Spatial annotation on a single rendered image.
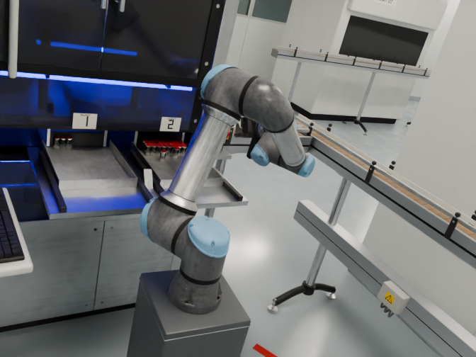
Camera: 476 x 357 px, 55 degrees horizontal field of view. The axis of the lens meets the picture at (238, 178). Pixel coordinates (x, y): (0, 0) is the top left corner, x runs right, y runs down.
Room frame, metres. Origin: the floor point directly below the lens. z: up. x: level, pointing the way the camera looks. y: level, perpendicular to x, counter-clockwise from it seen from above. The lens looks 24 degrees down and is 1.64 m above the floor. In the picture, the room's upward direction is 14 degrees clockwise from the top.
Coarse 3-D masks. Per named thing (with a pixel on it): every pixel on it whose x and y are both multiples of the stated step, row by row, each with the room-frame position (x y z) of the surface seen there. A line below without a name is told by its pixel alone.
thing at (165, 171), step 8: (136, 152) 1.68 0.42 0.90; (144, 160) 1.60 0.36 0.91; (152, 160) 1.67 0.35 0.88; (168, 160) 1.71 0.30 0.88; (176, 160) 1.73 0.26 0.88; (152, 168) 1.53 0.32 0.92; (160, 168) 1.62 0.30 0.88; (168, 168) 1.64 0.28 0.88; (176, 168) 1.66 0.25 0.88; (160, 176) 1.55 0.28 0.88; (168, 176) 1.56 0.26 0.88; (208, 176) 1.65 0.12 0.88; (216, 176) 1.65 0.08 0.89; (160, 184) 1.46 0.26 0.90; (168, 184) 1.47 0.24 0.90; (208, 184) 1.57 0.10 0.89; (216, 184) 1.59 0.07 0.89
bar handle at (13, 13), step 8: (16, 0) 1.36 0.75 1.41; (16, 8) 1.36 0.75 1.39; (16, 16) 1.36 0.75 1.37; (16, 24) 1.36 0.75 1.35; (8, 32) 1.36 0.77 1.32; (16, 32) 1.36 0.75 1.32; (8, 40) 1.36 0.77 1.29; (16, 40) 1.36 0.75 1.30; (8, 48) 1.35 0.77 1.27; (16, 48) 1.36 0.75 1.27; (8, 56) 1.35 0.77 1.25; (16, 56) 1.36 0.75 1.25; (8, 64) 1.35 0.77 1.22; (16, 64) 1.37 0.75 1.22; (8, 72) 1.35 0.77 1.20; (16, 72) 1.37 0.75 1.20
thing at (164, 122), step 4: (164, 120) 1.74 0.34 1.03; (168, 120) 1.75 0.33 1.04; (176, 120) 1.77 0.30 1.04; (180, 120) 1.78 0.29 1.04; (164, 124) 1.74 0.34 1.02; (176, 124) 1.77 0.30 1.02; (180, 124) 1.78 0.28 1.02; (160, 128) 1.73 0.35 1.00; (164, 128) 1.74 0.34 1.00; (176, 128) 1.77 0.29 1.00
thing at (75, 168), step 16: (112, 144) 1.67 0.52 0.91; (48, 160) 1.43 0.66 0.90; (64, 160) 1.48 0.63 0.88; (80, 160) 1.51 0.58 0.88; (96, 160) 1.55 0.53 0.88; (112, 160) 1.58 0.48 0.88; (64, 176) 1.37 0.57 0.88; (80, 176) 1.39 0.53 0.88; (96, 176) 1.42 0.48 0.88; (112, 176) 1.45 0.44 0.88; (128, 176) 1.48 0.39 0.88
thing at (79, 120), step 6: (78, 114) 1.54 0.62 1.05; (84, 114) 1.56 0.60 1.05; (90, 114) 1.57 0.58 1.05; (96, 114) 1.58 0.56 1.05; (78, 120) 1.54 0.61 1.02; (84, 120) 1.56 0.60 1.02; (90, 120) 1.57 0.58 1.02; (96, 120) 1.58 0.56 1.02; (72, 126) 1.53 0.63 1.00; (78, 126) 1.55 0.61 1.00; (84, 126) 1.56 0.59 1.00; (90, 126) 1.57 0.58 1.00
